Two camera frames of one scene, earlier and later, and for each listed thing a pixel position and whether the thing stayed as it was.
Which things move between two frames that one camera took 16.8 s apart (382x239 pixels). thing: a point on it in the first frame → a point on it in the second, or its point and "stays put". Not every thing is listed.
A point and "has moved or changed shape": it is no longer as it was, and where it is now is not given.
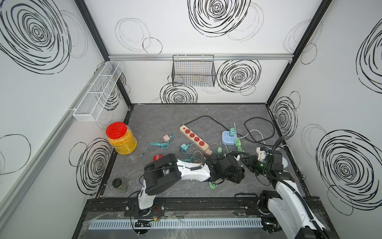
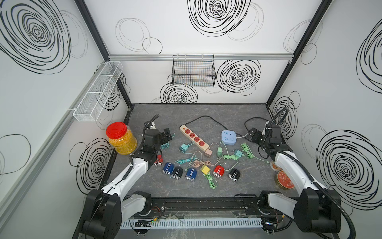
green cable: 237,141 → 247,152
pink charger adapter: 209,152 stays put
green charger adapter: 219,151 stays put
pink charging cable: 201,152 has moved or changed shape
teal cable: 164,144 stays put
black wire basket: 193,70 stays put
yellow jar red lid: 121,138 stays put
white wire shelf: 92,102 stays put
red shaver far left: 156,157 stays put
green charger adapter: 232,132 has moved or changed shape
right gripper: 250,162 → 257,133
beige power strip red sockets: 191,136 stays put
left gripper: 237,176 → 164,139
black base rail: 175,207 stays put
